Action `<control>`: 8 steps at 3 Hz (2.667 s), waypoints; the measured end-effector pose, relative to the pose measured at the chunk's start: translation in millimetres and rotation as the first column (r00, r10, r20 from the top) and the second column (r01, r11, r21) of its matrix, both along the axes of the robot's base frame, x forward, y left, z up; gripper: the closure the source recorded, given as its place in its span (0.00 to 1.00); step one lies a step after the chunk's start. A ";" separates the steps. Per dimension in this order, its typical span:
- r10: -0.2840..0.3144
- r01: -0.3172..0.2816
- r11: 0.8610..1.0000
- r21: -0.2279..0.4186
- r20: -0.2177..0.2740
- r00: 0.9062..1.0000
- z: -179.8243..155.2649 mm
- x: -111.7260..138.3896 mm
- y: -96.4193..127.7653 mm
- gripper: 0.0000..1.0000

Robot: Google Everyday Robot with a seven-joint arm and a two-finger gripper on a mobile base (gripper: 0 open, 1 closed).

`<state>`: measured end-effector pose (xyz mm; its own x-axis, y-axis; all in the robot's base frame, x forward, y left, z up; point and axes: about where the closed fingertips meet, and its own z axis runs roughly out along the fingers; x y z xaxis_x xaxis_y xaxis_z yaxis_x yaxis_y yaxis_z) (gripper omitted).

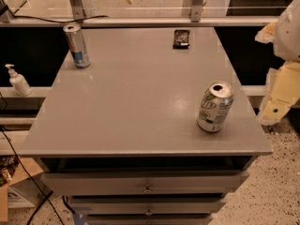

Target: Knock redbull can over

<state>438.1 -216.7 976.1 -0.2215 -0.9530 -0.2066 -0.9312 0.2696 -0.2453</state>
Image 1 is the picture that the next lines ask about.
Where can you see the grey metal bracket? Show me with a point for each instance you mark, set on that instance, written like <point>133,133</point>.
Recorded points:
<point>82,9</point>
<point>196,10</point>

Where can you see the white pump soap bottle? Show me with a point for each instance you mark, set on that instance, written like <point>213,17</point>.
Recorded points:
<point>18,81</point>

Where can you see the left grey metal bracket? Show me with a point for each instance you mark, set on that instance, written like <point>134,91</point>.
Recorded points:
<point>82,9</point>

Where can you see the black snack packet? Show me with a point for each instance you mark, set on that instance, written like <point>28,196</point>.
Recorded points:
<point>181,39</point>

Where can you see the grey drawer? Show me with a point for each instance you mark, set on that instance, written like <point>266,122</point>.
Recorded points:
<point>149,220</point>
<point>147,205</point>
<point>143,183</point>

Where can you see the middle grey drawer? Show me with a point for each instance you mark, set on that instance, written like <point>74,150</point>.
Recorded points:
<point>147,205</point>

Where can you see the top grey drawer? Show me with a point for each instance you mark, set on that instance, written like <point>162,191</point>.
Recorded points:
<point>143,183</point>

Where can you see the bottom grey drawer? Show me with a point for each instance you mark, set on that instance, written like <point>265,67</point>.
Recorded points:
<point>149,220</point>

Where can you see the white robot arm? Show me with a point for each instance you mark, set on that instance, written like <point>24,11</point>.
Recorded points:
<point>284,33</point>

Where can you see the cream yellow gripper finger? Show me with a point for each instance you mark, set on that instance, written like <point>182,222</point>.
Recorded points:
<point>282,91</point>

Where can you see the grey drawer cabinet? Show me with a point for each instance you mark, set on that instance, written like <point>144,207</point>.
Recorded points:
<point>135,109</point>

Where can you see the cardboard box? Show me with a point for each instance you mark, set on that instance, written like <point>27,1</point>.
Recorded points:
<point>20,191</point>

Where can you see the silver blue redbull can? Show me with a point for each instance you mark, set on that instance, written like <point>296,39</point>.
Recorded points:
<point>77,45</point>

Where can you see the green white 7up can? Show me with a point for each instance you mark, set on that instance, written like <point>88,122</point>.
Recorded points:
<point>216,103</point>

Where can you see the right grey metal bracket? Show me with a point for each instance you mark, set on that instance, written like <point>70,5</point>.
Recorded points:
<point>196,10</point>

